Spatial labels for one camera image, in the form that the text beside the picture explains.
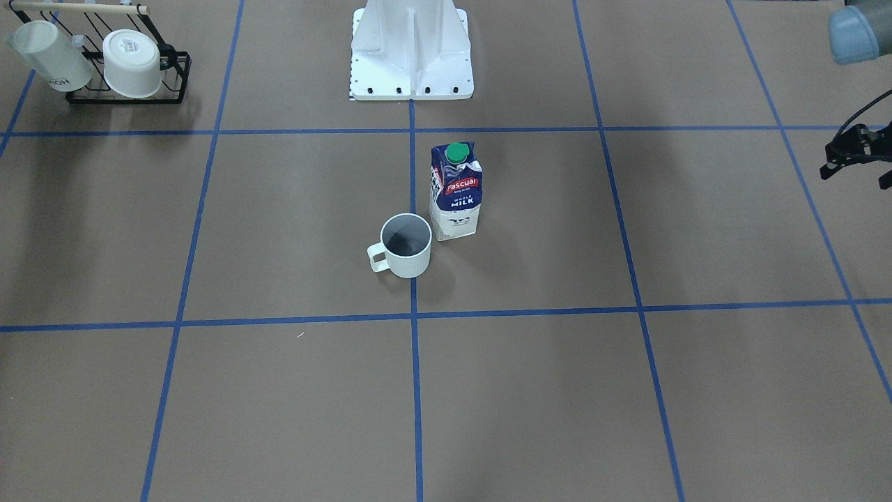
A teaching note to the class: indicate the white ribbed mug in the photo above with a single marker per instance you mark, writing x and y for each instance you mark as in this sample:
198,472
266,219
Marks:
404,247

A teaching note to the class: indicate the blue white milk carton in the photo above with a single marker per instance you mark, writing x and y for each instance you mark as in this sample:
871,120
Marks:
455,197

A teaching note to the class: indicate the white cup on rack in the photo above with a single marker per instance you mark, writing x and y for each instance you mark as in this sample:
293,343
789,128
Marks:
131,63

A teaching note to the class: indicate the translucent cup on rack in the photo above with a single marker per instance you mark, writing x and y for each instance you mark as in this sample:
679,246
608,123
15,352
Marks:
51,54

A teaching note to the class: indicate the white camera stand base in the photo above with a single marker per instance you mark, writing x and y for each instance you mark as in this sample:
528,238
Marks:
410,50

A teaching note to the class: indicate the black wire cup rack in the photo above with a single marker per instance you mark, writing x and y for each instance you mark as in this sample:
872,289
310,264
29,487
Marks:
98,53

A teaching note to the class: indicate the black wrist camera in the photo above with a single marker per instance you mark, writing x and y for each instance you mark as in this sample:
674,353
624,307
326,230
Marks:
855,146

